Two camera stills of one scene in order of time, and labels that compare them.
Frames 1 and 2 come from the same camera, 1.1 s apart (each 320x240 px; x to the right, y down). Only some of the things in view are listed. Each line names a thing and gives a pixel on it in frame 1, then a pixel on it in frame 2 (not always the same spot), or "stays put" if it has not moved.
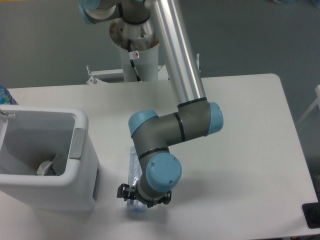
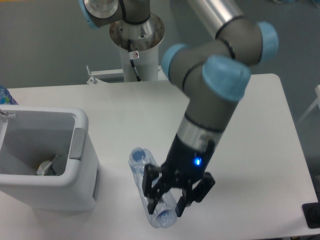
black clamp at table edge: [311, 211] stays put
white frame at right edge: [317, 101] stays put
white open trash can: [48, 158] stays put
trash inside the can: [45, 169] stays put
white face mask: [48, 169] → [56, 166]
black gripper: [127, 193] → [185, 162]
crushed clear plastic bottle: [135, 173] → [166, 212]
